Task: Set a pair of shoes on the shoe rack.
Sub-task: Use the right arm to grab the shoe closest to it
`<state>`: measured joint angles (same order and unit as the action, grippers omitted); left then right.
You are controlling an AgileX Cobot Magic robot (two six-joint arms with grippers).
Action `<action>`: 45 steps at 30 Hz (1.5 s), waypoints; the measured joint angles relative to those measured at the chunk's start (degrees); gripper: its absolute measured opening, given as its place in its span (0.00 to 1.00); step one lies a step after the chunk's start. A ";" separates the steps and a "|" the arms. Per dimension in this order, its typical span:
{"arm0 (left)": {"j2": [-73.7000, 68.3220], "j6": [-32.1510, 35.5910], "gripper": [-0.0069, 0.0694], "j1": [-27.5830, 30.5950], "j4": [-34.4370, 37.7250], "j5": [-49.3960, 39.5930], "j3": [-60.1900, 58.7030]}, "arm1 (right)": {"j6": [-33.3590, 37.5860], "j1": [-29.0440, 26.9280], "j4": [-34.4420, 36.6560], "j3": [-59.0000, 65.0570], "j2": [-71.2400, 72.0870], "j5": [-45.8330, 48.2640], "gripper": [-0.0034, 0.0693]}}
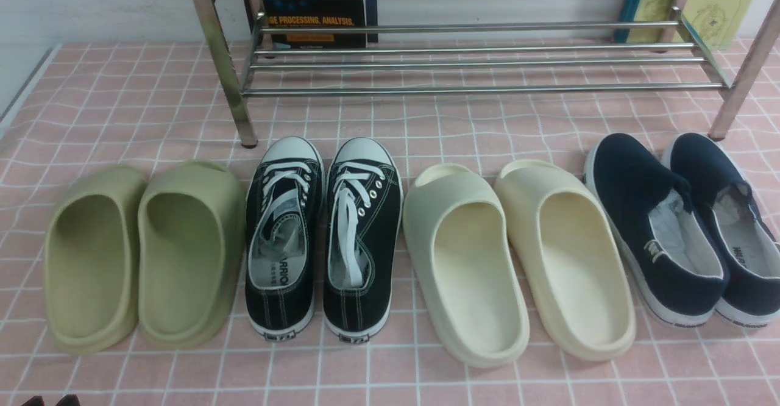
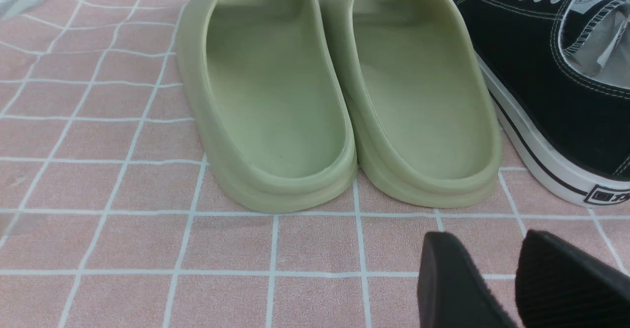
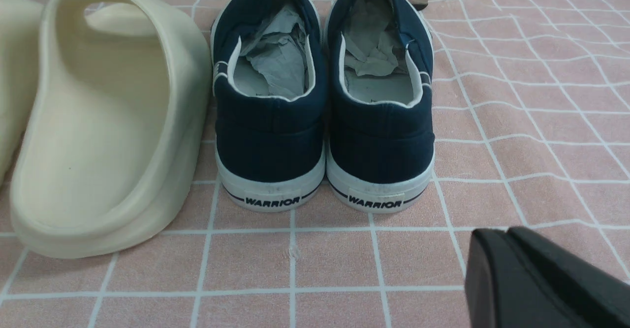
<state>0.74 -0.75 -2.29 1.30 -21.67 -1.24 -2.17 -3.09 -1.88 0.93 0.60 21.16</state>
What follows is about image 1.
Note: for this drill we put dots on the navy slip-on shoe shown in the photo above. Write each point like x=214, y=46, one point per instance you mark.
x=746, y=247
x=658, y=231

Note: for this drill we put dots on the silver metal shoe rack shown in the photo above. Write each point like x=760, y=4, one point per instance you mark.
x=237, y=87

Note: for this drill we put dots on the black canvas sneaker, right one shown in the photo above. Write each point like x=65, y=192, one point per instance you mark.
x=364, y=197

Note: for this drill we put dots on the black canvas sneaker, one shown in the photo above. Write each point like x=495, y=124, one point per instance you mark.
x=364, y=197
x=283, y=206

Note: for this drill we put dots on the cream foam slide, left one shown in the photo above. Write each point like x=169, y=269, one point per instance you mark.
x=455, y=232

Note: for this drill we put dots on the cream foam slide, one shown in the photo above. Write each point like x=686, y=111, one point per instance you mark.
x=455, y=232
x=570, y=259

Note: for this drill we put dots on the black canvas sneaker, left one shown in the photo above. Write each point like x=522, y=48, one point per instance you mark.
x=283, y=206

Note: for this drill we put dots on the dark image processing book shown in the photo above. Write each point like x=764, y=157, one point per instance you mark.
x=320, y=13

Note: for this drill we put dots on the green foam slide, inner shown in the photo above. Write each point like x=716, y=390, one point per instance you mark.
x=191, y=222

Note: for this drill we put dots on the green foam slide, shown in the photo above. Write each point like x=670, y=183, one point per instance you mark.
x=191, y=222
x=91, y=261

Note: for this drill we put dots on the cream foam slide, right one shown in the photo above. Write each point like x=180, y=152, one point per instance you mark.
x=570, y=259

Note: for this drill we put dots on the pink checked tablecloth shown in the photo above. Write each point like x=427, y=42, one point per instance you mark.
x=153, y=105

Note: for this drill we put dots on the green foam slide, outer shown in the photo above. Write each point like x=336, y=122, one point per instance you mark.
x=91, y=261

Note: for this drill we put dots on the teal and yellow book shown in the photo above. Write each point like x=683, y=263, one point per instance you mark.
x=716, y=21

